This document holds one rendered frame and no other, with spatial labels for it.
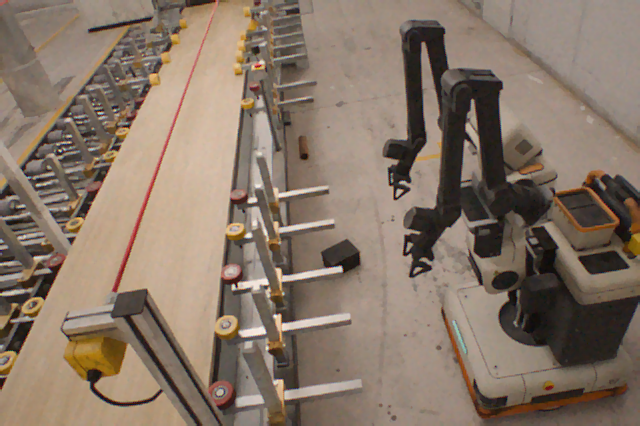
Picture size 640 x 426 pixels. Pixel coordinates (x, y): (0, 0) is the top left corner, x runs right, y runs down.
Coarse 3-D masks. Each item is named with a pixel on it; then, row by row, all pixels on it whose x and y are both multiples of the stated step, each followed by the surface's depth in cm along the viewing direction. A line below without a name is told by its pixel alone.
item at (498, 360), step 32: (448, 288) 233; (480, 288) 229; (448, 320) 233; (480, 320) 215; (512, 320) 213; (480, 352) 202; (512, 352) 200; (544, 352) 197; (480, 384) 193; (512, 384) 189; (544, 384) 189; (576, 384) 190; (608, 384) 193; (480, 416) 200
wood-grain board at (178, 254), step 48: (240, 0) 498; (192, 48) 393; (192, 96) 311; (240, 96) 299; (144, 144) 267; (192, 144) 258; (144, 192) 227; (192, 192) 220; (96, 240) 202; (144, 240) 197; (192, 240) 192; (96, 288) 178; (144, 288) 174; (192, 288) 171; (48, 336) 162; (192, 336) 153; (48, 384) 146; (96, 384) 144; (144, 384) 141
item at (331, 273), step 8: (304, 272) 180; (312, 272) 179; (320, 272) 179; (328, 272) 178; (336, 272) 177; (264, 280) 180; (288, 280) 178; (296, 280) 178; (304, 280) 178; (312, 280) 179; (320, 280) 179; (232, 288) 179; (240, 288) 178; (248, 288) 178
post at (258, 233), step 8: (256, 224) 155; (256, 232) 156; (264, 232) 160; (256, 240) 158; (264, 240) 159; (264, 248) 161; (264, 256) 163; (264, 264) 165; (272, 264) 167; (272, 272) 168; (272, 280) 171; (272, 288) 173; (280, 304) 179
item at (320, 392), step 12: (336, 384) 140; (348, 384) 139; (360, 384) 138; (252, 396) 140; (288, 396) 139; (300, 396) 138; (312, 396) 138; (324, 396) 139; (336, 396) 139; (228, 408) 139; (240, 408) 139; (252, 408) 139
